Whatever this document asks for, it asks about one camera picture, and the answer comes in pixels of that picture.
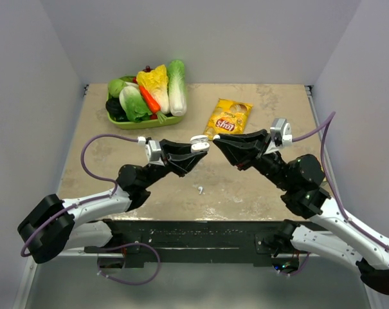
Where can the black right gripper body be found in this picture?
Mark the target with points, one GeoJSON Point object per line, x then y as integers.
{"type": "Point", "coordinates": [266, 159]}

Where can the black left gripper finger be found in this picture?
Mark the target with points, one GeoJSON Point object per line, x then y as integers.
{"type": "Point", "coordinates": [176, 147]}
{"type": "Point", "coordinates": [189, 161]}

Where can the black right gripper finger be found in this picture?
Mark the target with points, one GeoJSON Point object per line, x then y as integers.
{"type": "Point", "coordinates": [239, 154]}
{"type": "Point", "coordinates": [244, 138]}

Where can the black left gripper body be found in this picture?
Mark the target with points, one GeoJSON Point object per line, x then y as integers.
{"type": "Point", "coordinates": [171, 165]}

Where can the white earbud charging case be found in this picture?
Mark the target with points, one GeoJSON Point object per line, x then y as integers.
{"type": "Point", "coordinates": [199, 143]}

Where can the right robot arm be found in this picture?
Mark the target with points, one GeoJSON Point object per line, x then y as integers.
{"type": "Point", "coordinates": [351, 242]}

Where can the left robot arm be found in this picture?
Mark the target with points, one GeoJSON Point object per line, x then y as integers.
{"type": "Point", "coordinates": [56, 224]}

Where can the yellow chips bag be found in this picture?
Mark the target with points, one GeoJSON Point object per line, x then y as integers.
{"type": "Point", "coordinates": [228, 117]}

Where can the green vegetable basket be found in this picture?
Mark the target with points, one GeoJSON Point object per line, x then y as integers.
{"type": "Point", "coordinates": [151, 123]}

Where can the orange toy carrot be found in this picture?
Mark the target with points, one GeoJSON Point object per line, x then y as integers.
{"type": "Point", "coordinates": [152, 104]}

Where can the green leafy bok choy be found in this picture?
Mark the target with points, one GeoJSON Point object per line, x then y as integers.
{"type": "Point", "coordinates": [134, 105]}

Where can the black toy vegetable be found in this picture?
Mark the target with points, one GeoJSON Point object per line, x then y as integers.
{"type": "Point", "coordinates": [115, 110]}

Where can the yellow white cabbage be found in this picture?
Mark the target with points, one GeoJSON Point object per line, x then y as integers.
{"type": "Point", "coordinates": [156, 83]}

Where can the green white napa cabbage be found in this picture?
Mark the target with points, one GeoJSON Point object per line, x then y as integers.
{"type": "Point", "coordinates": [177, 88]}

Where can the round green cabbage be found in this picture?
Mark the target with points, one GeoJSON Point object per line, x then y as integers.
{"type": "Point", "coordinates": [115, 86]}

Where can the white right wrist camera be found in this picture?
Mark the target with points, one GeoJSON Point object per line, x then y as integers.
{"type": "Point", "coordinates": [280, 135]}

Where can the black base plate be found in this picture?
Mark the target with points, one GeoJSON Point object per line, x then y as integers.
{"type": "Point", "coordinates": [259, 243]}

